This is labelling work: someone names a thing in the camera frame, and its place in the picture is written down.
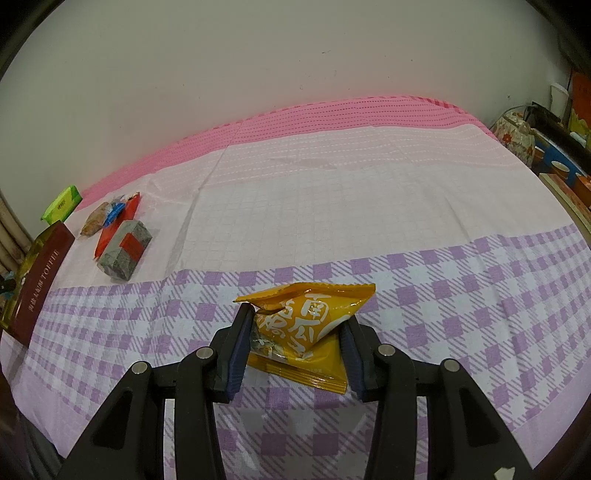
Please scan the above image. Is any floral fabric bag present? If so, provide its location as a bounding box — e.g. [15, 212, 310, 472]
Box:
[490, 108, 537, 160]

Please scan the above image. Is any blue candy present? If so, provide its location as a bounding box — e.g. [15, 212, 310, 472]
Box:
[102, 198, 127, 228]

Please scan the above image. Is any white paper cup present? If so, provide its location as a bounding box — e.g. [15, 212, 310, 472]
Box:
[550, 83, 572, 121]

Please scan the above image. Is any gold tin box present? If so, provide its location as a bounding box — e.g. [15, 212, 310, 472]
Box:
[0, 220, 76, 349]

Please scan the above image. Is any orange yellow box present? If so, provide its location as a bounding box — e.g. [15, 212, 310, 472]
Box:
[567, 69, 591, 139]

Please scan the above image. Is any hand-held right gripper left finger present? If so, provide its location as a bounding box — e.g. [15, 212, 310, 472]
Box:
[55, 305, 257, 480]

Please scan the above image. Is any green tissue pack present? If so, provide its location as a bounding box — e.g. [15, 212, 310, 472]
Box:
[41, 185, 83, 224]

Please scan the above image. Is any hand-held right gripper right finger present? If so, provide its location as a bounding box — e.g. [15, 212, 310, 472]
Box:
[339, 318, 548, 480]

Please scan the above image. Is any cluttered side table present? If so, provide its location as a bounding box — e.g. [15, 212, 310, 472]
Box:
[526, 104, 591, 232]

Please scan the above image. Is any pink purple checked cloth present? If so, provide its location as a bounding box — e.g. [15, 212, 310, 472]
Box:
[0, 95, 591, 472]

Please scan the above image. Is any yellow snack packet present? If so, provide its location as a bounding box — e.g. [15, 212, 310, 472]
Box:
[233, 282, 377, 395]

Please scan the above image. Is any patterned paper cup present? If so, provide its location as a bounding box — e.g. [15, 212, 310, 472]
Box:
[549, 159, 578, 182]

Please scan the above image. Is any grey block with red label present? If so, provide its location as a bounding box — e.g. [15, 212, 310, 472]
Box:
[97, 219, 153, 281]

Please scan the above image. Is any clear peanut brittle packet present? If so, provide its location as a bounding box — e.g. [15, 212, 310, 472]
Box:
[79, 202, 112, 238]

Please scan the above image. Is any red snack packet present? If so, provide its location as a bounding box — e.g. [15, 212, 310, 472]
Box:
[95, 194, 141, 259]

